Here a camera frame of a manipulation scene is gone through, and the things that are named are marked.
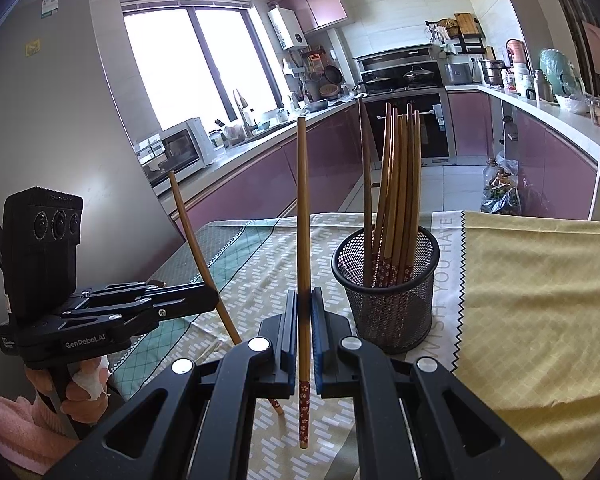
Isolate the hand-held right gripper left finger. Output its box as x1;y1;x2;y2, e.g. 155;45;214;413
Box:
45;287;299;480

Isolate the plastic bag of vegetables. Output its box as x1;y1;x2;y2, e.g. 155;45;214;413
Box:
482;185;521;216

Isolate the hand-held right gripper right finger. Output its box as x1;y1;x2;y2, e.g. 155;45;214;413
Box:
310;286;563;480

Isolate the pot with glass lid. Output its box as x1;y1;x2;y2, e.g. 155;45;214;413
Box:
404;65;436;86

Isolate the white water heater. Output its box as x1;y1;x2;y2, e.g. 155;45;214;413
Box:
267;4;308;51

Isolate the kitchen window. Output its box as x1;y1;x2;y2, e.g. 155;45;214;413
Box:
121;0;286;136

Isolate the chrome sink faucet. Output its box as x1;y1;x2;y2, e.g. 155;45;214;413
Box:
232;88;256;139

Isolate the pink electric kettle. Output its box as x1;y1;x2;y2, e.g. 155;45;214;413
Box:
506;39;529;69

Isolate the patterned yellow green tablecloth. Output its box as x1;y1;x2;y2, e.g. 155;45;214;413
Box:
107;209;600;480

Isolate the person's left hand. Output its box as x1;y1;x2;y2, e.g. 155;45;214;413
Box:
62;356;112;427

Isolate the pink base cabinet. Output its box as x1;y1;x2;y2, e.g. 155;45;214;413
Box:
452;91;495;157
500;105;600;222
170;100;377;222

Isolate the green cloth-covered appliance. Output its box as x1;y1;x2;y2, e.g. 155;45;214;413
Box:
539;48;581;99

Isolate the pink wall cabinet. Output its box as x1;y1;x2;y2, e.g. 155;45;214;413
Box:
278;0;350;34

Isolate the dark wooden chopstick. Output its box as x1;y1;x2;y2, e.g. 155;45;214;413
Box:
358;99;376;286

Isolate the bundle of wooden chopsticks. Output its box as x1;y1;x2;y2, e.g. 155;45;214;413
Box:
372;101;424;289

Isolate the flower-tipped wooden chopstick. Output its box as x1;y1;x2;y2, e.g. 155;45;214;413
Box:
296;116;313;451
168;170;286;416

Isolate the white plastic bag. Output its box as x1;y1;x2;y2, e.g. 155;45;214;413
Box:
555;92;591;114

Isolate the black wall rack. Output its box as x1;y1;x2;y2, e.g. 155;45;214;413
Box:
426;11;486;56

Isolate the black range hood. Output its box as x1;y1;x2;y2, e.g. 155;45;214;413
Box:
354;46;439;69

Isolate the black mesh utensil holder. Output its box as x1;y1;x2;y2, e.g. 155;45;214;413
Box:
331;225;440;356

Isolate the black built-in oven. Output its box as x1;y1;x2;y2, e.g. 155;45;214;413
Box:
357;91;456;166

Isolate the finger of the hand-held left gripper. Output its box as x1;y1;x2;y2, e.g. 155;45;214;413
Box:
69;281;212;312
59;286;220;337

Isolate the stainless steel stockpot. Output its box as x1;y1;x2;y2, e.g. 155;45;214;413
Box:
480;59;506;86

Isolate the white toaster oven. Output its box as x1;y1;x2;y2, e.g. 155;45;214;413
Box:
135;116;215;197

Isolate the striped curtain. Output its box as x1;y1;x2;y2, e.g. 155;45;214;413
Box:
555;0;600;111

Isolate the steel thermos flask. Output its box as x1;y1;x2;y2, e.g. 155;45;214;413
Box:
532;70;554;103

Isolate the grey refrigerator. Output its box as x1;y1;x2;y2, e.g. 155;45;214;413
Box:
0;0;187;321

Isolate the clear plastic bag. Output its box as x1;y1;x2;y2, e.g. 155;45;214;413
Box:
487;152;519;187

